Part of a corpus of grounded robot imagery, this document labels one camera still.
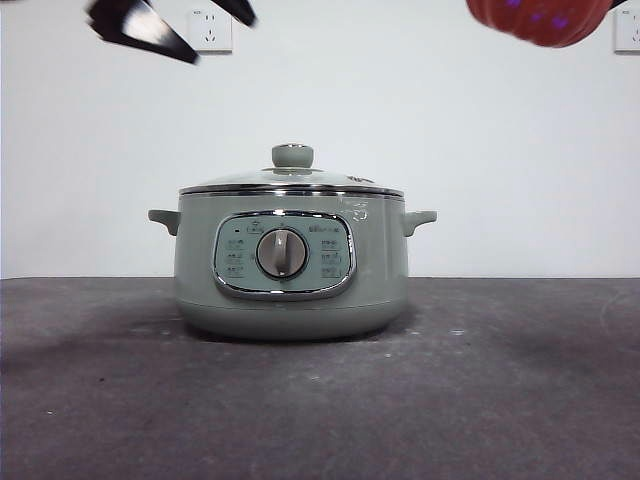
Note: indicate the orange toy pumpkin green stem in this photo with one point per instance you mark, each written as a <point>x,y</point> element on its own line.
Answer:
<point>540,20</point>

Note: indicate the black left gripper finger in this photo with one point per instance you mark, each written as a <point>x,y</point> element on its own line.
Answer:
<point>112,22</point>
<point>237,10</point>

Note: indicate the white wall socket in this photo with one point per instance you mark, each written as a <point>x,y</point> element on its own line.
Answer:
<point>630,35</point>
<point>216,36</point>

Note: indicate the pale green electric cooking pot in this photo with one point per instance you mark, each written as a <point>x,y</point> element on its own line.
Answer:
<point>380,260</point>

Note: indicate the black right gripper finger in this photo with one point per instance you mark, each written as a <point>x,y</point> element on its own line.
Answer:
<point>631,3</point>

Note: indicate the glass lid with green knob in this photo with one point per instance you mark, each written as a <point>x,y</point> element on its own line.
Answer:
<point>291,156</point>

